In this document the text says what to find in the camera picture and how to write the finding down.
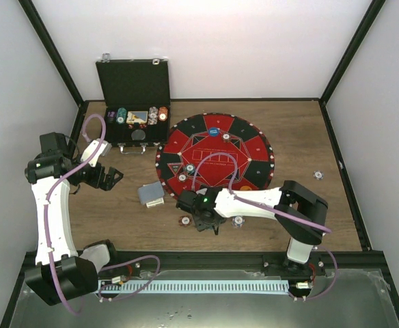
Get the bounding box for red poker chip stack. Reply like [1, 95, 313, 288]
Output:
[178, 216, 191, 227]

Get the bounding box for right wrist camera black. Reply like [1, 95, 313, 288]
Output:
[176, 190, 198, 213]

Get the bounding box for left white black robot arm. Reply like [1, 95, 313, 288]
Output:
[25, 133, 123, 305]

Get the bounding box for orange chips in case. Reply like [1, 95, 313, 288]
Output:
[158, 107, 169, 122]

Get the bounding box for teal chips in case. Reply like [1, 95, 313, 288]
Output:
[116, 107, 127, 124]

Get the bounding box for blue blind button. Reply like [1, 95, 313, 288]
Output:
[208, 127, 219, 137]

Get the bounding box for black poker chip case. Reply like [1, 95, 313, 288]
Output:
[96, 53, 171, 154]

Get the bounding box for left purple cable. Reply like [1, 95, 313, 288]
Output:
[44, 114, 107, 314]

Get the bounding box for card deck in case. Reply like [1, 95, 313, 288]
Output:
[126, 111, 148, 124]

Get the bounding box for round red black poker mat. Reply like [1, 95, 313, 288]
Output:
[155, 113, 275, 199]

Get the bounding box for blue poker chip stack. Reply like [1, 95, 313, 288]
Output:
[232, 216, 245, 228]

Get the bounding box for black round button in case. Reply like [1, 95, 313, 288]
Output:
[131, 129, 146, 141]

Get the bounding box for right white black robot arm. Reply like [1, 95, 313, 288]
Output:
[189, 180, 331, 275]

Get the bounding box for lone blue white chip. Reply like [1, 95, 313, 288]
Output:
[313, 170, 324, 180]

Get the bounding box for teal chip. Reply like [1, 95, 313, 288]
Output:
[184, 163, 195, 174]

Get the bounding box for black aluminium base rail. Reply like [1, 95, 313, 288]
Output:
[110, 249, 388, 278]

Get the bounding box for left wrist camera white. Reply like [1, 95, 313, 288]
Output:
[80, 138, 111, 167]

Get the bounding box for light blue slotted cable duct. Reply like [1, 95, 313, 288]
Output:
[98, 279, 289, 294]

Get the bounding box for blue card deck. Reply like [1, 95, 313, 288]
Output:
[137, 181, 165, 205]

